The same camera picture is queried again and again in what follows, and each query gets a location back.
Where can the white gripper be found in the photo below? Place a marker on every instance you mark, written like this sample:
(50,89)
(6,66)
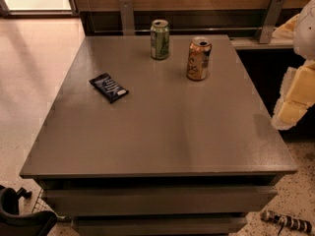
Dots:
(305,33)

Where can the dark blue snack bar wrapper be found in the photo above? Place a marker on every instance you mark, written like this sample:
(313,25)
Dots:
(108,87)

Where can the orange soda can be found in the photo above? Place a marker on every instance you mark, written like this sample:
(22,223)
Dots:
(198,58)

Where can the green soda can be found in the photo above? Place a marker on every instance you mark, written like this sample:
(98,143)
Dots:
(159,39)

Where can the black white striped stick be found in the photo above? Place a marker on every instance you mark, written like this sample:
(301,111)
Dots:
(287,221)

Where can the grey drawer cabinet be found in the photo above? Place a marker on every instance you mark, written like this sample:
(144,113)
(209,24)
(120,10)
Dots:
(173,157)

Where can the black chair base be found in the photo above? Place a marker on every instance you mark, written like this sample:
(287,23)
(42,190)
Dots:
(12,223)

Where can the right metal wall bracket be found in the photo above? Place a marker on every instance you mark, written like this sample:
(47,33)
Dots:
(264,33)

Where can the metal wall bracket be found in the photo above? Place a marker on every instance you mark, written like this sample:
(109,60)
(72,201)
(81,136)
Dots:
(264,33)
(127,16)

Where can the left metal wall bracket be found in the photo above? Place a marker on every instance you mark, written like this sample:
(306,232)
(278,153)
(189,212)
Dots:
(127,16)

